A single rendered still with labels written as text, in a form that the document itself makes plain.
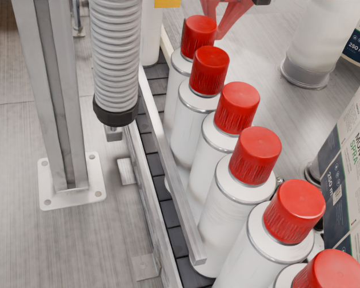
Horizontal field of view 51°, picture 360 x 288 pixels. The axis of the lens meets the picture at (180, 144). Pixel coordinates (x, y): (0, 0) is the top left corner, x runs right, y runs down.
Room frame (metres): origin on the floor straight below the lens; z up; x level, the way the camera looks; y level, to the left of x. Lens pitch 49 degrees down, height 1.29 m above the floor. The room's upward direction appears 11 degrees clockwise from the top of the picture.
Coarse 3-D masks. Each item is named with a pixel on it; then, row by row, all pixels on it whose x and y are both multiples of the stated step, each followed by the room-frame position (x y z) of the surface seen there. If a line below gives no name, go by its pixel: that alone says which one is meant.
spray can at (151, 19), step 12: (144, 0) 0.51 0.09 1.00; (144, 12) 0.51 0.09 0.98; (156, 12) 0.51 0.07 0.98; (144, 24) 0.51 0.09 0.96; (156, 24) 0.52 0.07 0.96; (144, 36) 0.51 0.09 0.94; (156, 36) 0.52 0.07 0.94; (144, 48) 0.51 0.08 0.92; (156, 48) 0.52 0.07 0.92; (144, 60) 0.51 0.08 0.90; (156, 60) 0.52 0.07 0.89
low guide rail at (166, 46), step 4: (164, 32) 0.57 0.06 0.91; (164, 36) 0.56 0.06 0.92; (160, 40) 0.56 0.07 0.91; (164, 40) 0.55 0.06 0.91; (168, 40) 0.55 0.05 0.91; (160, 44) 0.56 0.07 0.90; (164, 44) 0.54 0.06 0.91; (168, 44) 0.54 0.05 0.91; (164, 48) 0.53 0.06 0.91; (168, 48) 0.53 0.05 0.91; (172, 48) 0.53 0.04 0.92; (164, 52) 0.53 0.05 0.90; (168, 52) 0.52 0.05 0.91; (172, 52) 0.52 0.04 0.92; (168, 56) 0.51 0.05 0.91; (168, 60) 0.51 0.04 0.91; (168, 64) 0.51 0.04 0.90
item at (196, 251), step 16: (144, 80) 0.38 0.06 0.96; (144, 96) 0.35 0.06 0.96; (160, 128) 0.30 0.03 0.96; (160, 144) 0.28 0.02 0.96; (176, 176) 0.24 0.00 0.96; (176, 192) 0.22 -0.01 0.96; (176, 208) 0.20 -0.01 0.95; (192, 224) 0.18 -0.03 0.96; (192, 240) 0.17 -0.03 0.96; (192, 256) 0.16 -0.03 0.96
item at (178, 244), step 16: (160, 48) 0.57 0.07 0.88; (160, 64) 0.53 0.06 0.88; (160, 80) 0.48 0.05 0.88; (160, 96) 0.45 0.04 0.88; (144, 112) 0.40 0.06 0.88; (160, 112) 0.41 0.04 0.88; (144, 128) 0.37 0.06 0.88; (144, 144) 0.34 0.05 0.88; (160, 160) 0.32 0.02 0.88; (160, 176) 0.29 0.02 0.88; (160, 192) 0.27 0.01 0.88; (176, 224) 0.23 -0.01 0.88; (176, 240) 0.21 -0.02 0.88; (176, 256) 0.19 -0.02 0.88; (192, 272) 0.17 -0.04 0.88
